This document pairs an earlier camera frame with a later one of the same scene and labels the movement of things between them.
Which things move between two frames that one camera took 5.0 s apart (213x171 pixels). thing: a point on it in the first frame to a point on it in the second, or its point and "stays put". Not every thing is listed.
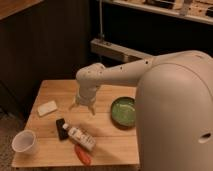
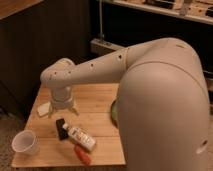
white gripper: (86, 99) to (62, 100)
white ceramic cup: (25, 142) stays put
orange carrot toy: (82, 154) stays put
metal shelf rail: (116, 51) stays put
